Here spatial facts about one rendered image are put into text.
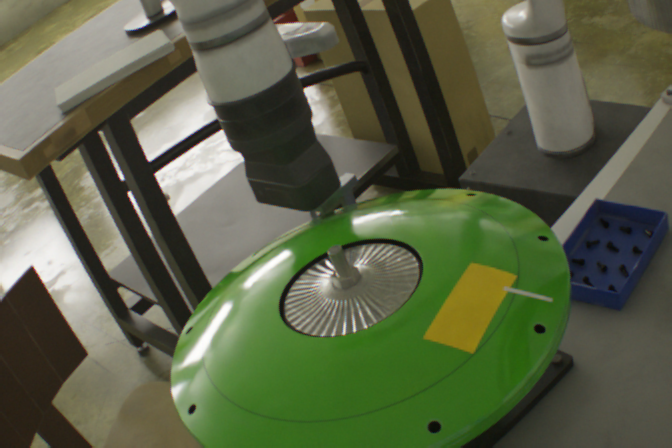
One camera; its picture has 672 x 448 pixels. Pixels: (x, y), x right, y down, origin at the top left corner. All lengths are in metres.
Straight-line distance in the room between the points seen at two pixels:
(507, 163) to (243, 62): 0.55
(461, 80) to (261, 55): 1.90
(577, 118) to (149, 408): 0.81
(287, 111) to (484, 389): 0.30
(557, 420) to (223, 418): 0.28
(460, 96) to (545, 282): 1.99
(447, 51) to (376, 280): 1.93
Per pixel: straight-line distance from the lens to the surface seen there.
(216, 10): 0.66
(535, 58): 1.06
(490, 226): 0.63
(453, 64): 2.52
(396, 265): 0.61
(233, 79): 0.68
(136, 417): 1.38
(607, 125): 1.18
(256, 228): 2.39
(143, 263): 2.01
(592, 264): 0.83
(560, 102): 1.08
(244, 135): 0.70
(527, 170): 1.12
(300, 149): 0.72
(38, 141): 1.62
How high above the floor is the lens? 1.44
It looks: 29 degrees down
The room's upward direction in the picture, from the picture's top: 23 degrees counter-clockwise
